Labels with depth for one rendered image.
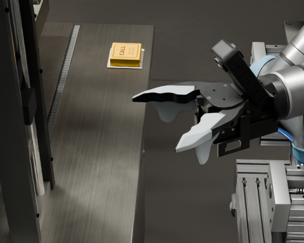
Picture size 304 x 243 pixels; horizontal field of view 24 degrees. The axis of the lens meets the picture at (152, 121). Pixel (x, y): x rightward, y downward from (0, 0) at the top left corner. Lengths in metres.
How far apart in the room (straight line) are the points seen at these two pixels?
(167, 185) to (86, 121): 1.17
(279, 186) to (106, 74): 0.47
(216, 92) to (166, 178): 1.67
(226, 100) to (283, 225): 0.63
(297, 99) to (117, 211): 0.44
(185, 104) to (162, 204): 1.55
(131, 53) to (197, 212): 1.01
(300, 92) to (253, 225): 1.21
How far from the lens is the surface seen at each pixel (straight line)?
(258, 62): 1.25
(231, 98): 1.00
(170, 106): 1.05
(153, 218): 2.52
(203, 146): 0.95
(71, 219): 1.30
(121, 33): 1.79
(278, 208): 1.53
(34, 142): 1.23
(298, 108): 1.05
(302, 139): 1.15
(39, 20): 1.65
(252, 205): 2.27
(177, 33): 3.47
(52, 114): 1.53
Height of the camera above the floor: 1.85
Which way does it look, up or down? 39 degrees down
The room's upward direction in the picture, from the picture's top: straight up
